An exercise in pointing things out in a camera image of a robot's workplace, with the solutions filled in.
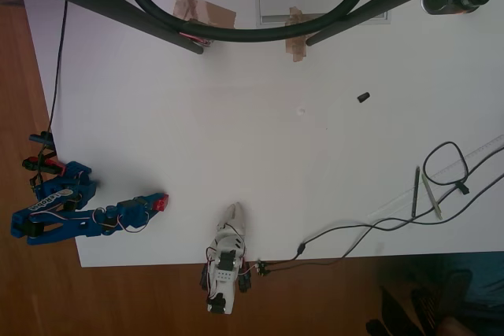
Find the black red table clamp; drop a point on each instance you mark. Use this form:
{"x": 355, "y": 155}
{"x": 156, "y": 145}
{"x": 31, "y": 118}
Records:
{"x": 43, "y": 165}

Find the transparent ruler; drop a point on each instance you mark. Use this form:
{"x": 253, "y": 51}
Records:
{"x": 445, "y": 172}

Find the black pen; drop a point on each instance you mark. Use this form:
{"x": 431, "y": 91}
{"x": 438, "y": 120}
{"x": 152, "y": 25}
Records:
{"x": 416, "y": 190}

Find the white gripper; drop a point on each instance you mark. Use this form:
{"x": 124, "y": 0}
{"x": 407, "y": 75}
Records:
{"x": 233, "y": 223}

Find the red lego brick stack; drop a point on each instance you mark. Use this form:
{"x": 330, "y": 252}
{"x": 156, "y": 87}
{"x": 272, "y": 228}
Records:
{"x": 161, "y": 202}

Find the blue table clamp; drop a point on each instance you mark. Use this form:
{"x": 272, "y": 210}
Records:
{"x": 41, "y": 138}

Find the narrow brown tape strip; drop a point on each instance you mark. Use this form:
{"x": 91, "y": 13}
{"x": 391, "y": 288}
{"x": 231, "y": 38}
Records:
{"x": 298, "y": 46}

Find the grey green pen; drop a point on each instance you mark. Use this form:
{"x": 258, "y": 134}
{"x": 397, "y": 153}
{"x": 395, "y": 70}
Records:
{"x": 431, "y": 196}

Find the black tripod leg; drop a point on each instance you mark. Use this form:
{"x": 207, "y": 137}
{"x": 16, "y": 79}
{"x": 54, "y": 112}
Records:
{"x": 393, "y": 1}
{"x": 102, "y": 1}

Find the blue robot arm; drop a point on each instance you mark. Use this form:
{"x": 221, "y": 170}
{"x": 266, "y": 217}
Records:
{"x": 59, "y": 230}

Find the wide brown tape patch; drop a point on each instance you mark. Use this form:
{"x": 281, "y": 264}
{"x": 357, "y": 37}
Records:
{"x": 214, "y": 13}

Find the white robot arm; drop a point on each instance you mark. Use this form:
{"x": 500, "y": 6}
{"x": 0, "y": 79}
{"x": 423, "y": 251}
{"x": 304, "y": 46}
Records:
{"x": 222, "y": 285}

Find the small black cap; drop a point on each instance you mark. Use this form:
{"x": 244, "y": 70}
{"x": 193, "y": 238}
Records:
{"x": 363, "y": 97}

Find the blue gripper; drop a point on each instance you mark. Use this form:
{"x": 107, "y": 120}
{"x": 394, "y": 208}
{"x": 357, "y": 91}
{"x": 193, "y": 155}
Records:
{"x": 147, "y": 205}

